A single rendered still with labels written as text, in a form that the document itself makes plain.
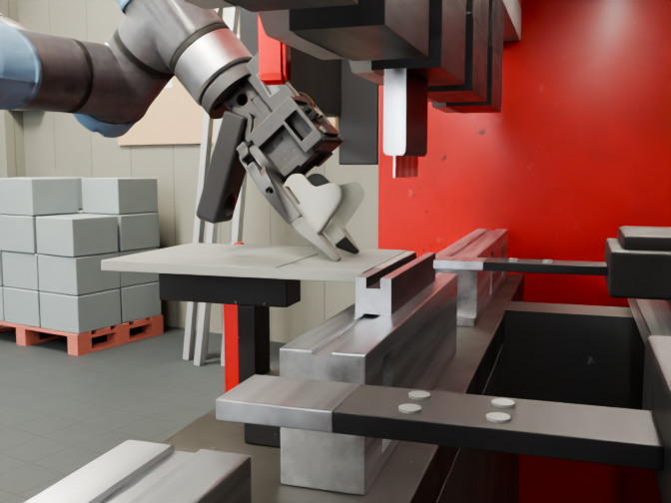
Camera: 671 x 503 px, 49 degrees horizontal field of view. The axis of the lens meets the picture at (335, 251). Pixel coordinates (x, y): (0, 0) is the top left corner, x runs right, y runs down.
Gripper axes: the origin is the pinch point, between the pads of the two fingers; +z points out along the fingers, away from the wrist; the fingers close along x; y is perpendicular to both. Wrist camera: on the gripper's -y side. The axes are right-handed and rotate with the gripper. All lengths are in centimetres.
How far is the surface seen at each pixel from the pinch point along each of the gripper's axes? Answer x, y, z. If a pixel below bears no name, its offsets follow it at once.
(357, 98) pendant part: 138, -10, -46
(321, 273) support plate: -9.7, 0.8, 1.8
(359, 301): -12.7, 3.0, 6.0
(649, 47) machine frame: 84, 47, -1
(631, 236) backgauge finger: -6.5, 22.5, 15.4
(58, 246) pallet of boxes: 293, -225, -143
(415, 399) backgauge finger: -44.8, 13.2, 11.4
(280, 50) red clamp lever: -17.0, 11.9, -12.4
